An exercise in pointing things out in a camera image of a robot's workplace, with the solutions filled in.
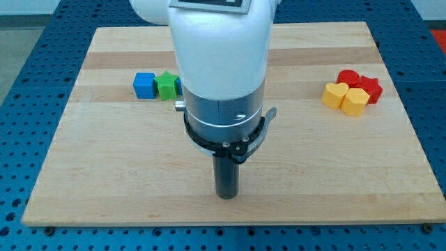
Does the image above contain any blue cube block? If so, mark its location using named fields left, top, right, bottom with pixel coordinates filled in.
left=133, top=73, right=157, bottom=99

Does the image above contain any yellow heart block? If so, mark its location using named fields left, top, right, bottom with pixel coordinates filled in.
left=322, top=82, right=349, bottom=109

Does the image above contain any wooden board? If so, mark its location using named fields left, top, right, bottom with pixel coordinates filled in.
left=22, top=22, right=445, bottom=227

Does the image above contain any black clamp ring with lever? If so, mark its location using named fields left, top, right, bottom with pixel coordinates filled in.
left=183, top=106, right=278, bottom=165

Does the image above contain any blue triangle block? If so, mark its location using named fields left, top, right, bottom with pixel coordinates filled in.
left=175, top=77, right=183, bottom=96

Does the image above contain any yellow hexagon block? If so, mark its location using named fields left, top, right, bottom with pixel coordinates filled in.
left=341, top=88, right=370, bottom=116

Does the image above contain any blue perforated table frame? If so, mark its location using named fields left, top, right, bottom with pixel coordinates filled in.
left=1, top=1, right=445, bottom=250

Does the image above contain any green star block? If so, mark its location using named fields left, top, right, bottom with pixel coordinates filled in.
left=154, top=71, right=178, bottom=101

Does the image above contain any red cylinder block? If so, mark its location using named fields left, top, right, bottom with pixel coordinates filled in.
left=336, top=69, right=360, bottom=88

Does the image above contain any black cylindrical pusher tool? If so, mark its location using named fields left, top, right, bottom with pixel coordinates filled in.
left=213, top=157, right=239, bottom=199

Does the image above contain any red star block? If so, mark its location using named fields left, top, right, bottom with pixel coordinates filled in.
left=357, top=76, right=383, bottom=104

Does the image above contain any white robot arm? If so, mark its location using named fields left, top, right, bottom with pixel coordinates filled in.
left=130, top=0, right=280, bottom=143

